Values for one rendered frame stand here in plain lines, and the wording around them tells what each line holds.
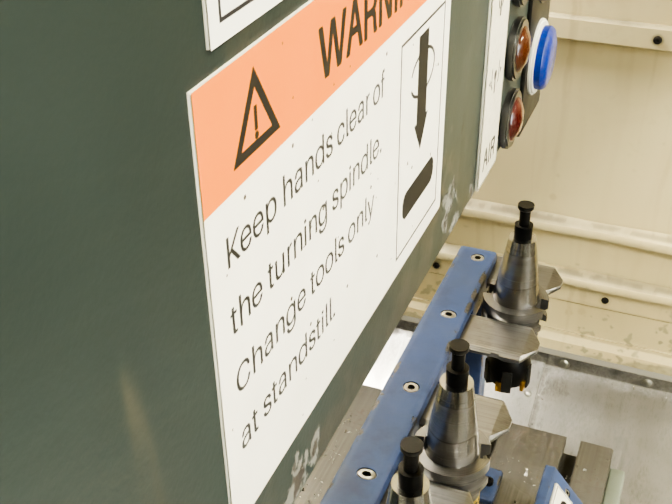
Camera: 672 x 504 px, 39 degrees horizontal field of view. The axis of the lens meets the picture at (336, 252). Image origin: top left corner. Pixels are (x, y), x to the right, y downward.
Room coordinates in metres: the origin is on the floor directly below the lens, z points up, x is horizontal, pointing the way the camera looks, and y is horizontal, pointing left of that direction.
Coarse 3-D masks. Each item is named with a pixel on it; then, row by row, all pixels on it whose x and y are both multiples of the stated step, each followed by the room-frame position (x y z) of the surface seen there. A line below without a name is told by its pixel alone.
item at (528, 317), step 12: (492, 288) 0.77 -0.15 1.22; (540, 288) 0.76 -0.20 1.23; (492, 300) 0.74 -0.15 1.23; (540, 300) 0.75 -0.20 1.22; (492, 312) 0.73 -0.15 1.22; (504, 312) 0.73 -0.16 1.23; (516, 312) 0.72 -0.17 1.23; (528, 312) 0.72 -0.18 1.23; (540, 312) 0.73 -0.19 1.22; (528, 324) 0.73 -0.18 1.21
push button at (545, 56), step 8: (544, 32) 0.42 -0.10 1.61; (552, 32) 0.42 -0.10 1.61; (544, 40) 0.42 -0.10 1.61; (552, 40) 0.42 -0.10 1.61; (544, 48) 0.42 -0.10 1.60; (552, 48) 0.42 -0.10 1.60; (536, 56) 0.41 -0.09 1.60; (544, 56) 0.41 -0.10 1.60; (552, 56) 0.42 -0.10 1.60; (536, 64) 0.41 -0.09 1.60; (544, 64) 0.41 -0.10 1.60; (552, 64) 0.43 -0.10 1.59; (536, 72) 0.41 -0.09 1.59; (544, 72) 0.41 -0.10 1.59; (536, 80) 0.41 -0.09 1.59; (544, 80) 0.42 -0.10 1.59; (536, 88) 0.42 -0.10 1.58
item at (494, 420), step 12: (432, 396) 0.62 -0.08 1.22; (480, 396) 0.62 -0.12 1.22; (480, 408) 0.60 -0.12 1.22; (492, 408) 0.60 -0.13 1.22; (504, 408) 0.60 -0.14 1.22; (420, 420) 0.59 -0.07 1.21; (480, 420) 0.59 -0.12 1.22; (492, 420) 0.59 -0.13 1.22; (504, 420) 0.59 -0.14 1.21; (492, 432) 0.57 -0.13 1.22; (504, 432) 0.58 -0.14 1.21
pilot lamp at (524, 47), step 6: (522, 30) 0.38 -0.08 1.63; (528, 30) 0.38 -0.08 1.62; (522, 36) 0.38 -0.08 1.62; (528, 36) 0.38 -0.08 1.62; (522, 42) 0.38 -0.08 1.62; (528, 42) 0.38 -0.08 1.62; (522, 48) 0.38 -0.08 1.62; (528, 48) 0.38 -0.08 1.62; (522, 54) 0.38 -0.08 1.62; (528, 54) 0.38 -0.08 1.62; (516, 60) 0.37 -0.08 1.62; (522, 60) 0.38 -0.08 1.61; (516, 66) 0.37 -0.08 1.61; (522, 66) 0.38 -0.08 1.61
